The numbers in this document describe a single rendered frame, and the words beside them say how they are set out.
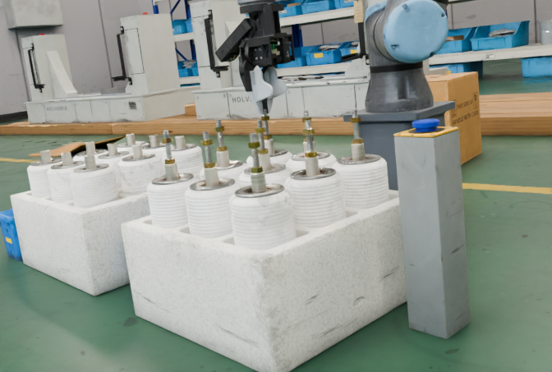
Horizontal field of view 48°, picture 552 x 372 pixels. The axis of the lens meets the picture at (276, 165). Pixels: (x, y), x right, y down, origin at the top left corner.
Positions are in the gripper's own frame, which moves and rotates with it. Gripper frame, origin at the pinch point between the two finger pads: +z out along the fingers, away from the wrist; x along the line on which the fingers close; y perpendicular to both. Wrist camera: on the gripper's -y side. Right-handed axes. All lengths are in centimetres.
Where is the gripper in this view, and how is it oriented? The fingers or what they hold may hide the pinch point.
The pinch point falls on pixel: (261, 107)
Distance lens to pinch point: 125.2
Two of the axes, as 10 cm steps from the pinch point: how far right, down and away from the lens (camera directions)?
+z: 1.1, 9.8, 1.8
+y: 7.5, 0.4, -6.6
